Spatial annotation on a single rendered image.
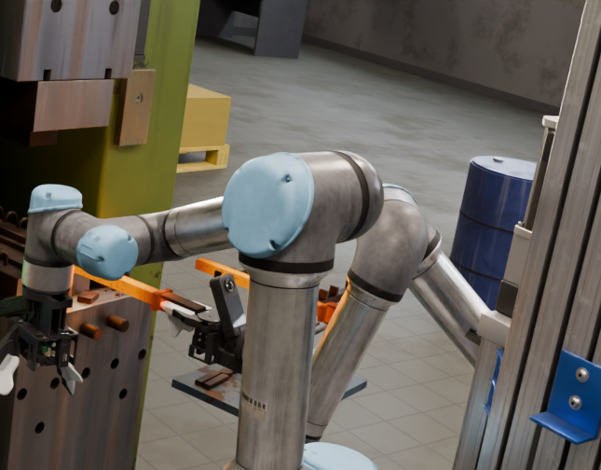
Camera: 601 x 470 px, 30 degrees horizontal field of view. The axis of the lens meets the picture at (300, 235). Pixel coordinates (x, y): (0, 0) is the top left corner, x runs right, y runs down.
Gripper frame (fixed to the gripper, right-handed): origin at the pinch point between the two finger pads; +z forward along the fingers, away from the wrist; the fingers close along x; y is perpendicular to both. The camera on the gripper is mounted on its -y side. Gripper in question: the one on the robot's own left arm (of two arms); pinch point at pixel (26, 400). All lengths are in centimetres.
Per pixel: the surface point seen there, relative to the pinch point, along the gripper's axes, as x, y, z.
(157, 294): 34.1, -16.9, -8.3
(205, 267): 70, -49, 0
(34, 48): 16, -39, -49
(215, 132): 371, -444, 68
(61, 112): 24, -41, -37
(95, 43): 31, -43, -50
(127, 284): 32.8, -25.0, -7.3
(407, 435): 210, -94, 93
